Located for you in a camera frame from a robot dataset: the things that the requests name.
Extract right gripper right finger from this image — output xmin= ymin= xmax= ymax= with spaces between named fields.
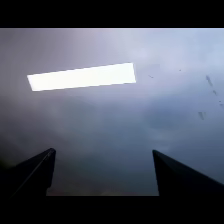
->
xmin=152 ymin=149 xmax=224 ymax=197

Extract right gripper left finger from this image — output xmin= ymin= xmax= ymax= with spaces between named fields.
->
xmin=0 ymin=147 xmax=57 ymax=197

